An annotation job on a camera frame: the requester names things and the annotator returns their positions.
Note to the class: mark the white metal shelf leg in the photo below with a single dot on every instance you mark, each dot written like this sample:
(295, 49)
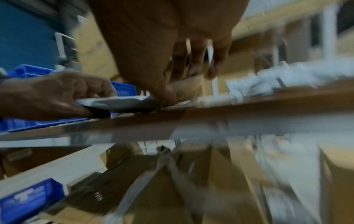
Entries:
(329, 33)

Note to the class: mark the wooden table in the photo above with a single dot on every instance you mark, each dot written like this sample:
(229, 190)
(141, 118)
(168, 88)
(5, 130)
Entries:
(276, 111)

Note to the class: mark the pile of grey mailer bags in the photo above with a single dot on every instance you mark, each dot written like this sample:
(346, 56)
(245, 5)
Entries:
(293, 76)

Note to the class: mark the person's left hand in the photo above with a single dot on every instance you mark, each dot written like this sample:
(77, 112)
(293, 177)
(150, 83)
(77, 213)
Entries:
(50, 94)

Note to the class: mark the blue plastic crate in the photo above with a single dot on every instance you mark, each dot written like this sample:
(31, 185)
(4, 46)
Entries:
(27, 72)

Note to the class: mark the large open cardboard box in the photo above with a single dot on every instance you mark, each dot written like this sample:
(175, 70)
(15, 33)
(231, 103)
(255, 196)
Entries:
(182, 192)

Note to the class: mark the person's right hand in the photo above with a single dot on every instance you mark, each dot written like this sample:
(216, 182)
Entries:
(155, 30)

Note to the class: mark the blue crate with white label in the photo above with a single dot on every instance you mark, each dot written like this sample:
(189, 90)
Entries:
(30, 201)

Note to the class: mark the white mailer bag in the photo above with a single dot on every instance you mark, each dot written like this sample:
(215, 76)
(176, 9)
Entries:
(121, 104)

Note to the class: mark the blue roller shutter door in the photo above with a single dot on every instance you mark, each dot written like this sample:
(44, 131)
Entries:
(27, 35)

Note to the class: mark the clear plastic wrap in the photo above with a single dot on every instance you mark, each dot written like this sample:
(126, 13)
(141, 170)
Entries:
(282, 175)

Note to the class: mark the white metal rack frame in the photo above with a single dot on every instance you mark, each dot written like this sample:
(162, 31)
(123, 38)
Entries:
(65, 46)

